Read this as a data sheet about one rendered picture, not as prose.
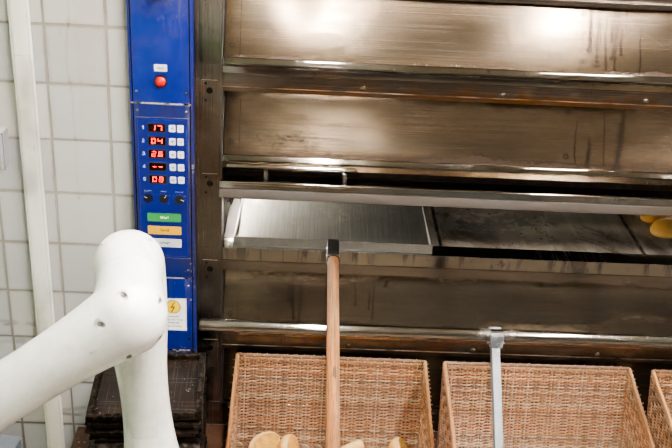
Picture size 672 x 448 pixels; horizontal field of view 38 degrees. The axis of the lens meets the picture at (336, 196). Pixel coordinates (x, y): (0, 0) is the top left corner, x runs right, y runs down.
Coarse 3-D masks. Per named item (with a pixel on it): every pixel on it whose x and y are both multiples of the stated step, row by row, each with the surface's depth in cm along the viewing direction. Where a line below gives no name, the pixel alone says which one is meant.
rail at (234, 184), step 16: (336, 192) 245; (352, 192) 245; (368, 192) 245; (384, 192) 245; (400, 192) 245; (416, 192) 245; (432, 192) 245; (448, 192) 245; (464, 192) 245; (480, 192) 246; (496, 192) 246; (512, 192) 246; (528, 192) 247
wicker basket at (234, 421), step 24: (240, 360) 278; (288, 360) 278; (312, 360) 279; (360, 360) 279; (384, 360) 279; (408, 360) 280; (240, 384) 280; (264, 384) 280; (288, 384) 281; (312, 384) 281; (360, 384) 281; (384, 384) 281; (408, 384) 281; (264, 408) 281; (288, 408) 281; (312, 408) 282; (360, 408) 282; (384, 408) 282; (408, 408) 282; (240, 432) 283; (288, 432) 283; (312, 432) 283; (384, 432) 284; (408, 432) 284; (432, 432) 261
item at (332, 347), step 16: (336, 272) 252; (336, 288) 245; (336, 304) 238; (336, 320) 232; (336, 336) 226; (336, 352) 220; (336, 368) 215; (336, 384) 210; (336, 400) 205; (336, 416) 200; (336, 432) 196
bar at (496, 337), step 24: (360, 336) 236; (384, 336) 236; (408, 336) 236; (432, 336) 236; (456, 336) 236; (480, 336) 236; (504, 336) 236; (528, 336) 236; (552, 336) 237; (576, 336) 237; (600, 336) 237; (624, 336) 237; (648, 336) 238
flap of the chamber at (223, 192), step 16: (224, 176) 258; (240, 176) 258; (256, 176) 259; (272, 176) 260; (288, 176) 261; (304, 176) 262; (320, 176) 263; (224, 192) 244; (240, 192) 244; (256, 192) 244; (272, 192) 244; (288, 192) 244; (304, 192) 244; (320, 192) 245; (544, 192) 257; (560, 192) 258; (576, 192) 259; (592, 192) 260; (608, 192) 261; (624, 192) 262; (640, 192) 263; (656, 192) 264; (480, 208) 247; (496, 208) 247; (512, 208) 247; (528, 208) 247; (544, 208) 247; (560, 208) 247; (576, 208) 247; (592, 208) 247; (608, 208) 247; (624, 208) 247; (640, 208) 247; (656, 208) 248
